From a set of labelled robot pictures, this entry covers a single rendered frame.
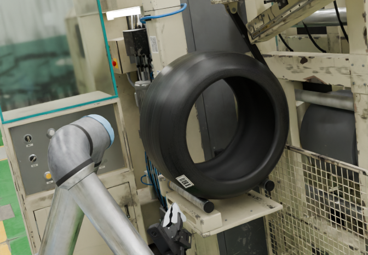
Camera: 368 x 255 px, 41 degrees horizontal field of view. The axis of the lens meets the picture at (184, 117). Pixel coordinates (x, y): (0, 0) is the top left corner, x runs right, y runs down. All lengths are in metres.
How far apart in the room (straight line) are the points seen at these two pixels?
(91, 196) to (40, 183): 1.12
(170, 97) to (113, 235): 0.61
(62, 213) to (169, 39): 0.91
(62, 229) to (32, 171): 0.84
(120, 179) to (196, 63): 0.91
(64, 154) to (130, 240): 0.29
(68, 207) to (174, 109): 0.50
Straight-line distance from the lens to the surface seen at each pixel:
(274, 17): 2.02
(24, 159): 2.39
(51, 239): 1.64
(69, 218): 1.57
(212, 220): 1.91
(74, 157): 1.31
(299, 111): 2.73
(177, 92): 1.73
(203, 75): 1.74
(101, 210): 1.32
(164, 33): 2.10
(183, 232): 1.66
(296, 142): 2.44
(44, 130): 2.37
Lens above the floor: 1.67
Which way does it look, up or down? 13 degrees down
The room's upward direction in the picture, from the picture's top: 9 degrees counter-clockwise
